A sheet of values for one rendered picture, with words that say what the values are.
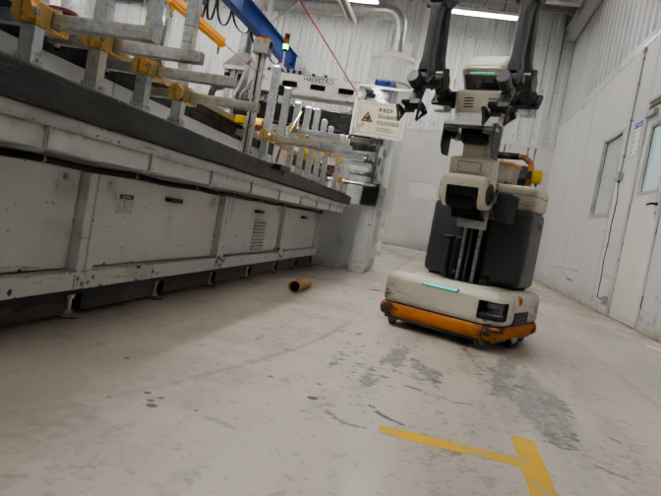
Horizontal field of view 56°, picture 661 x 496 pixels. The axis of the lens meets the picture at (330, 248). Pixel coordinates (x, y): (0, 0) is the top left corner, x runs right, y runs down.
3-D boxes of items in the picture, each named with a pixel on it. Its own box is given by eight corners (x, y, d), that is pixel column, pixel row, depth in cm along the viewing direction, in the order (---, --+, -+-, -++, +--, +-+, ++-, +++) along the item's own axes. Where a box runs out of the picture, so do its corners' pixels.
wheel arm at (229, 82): (235, 92, 184) (237, 78, 184) (231, 89, 181) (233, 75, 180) (103, 73, 192) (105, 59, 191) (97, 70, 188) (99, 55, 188)
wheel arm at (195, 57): (203, 69, 159) (206, 52, 159) (198, 66, 156) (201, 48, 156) (53, 48, 167) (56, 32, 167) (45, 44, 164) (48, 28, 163)
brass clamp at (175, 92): (198, 107, 216) (200, 93, 216) (181, 99, 203) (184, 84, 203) (181, 105, 217) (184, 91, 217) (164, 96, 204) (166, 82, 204)
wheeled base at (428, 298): (431, 310, 370) (439, 270, 369) (536, 338, 335) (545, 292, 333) (375, 314, 315) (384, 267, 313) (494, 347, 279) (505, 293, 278)
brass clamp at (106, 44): (126, 61, 167) (129, 43, 167) (99, 46, 154) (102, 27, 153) (106, 58, 168) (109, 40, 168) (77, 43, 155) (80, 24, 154)
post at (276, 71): (266, 162, 308) (281, 67, 305) (264, 161, 304) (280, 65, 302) (259, 161, 309) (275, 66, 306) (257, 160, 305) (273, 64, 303)
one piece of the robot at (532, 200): (436, 290, 361) (462, 149, 356) (528, 312, 330) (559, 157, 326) (410, 290, 333) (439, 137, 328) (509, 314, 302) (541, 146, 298)
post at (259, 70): (251, 155, 283) (268, 57, 280) (247, 154, 278) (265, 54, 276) (241, 154, 284) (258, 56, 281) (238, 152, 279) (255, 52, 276)
